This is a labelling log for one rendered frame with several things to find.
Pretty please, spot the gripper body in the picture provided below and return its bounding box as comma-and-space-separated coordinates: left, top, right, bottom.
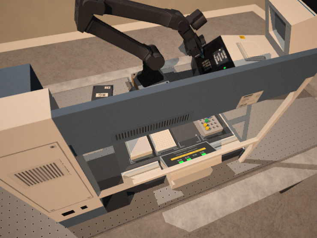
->
185, 35, 206, 56

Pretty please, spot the beige benchtop instrument with black keypad panel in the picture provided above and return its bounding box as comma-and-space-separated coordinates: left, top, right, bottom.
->
191, 0, 317, 77

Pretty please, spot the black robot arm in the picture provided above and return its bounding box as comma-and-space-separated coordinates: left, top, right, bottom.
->
74, 0, 207, 87

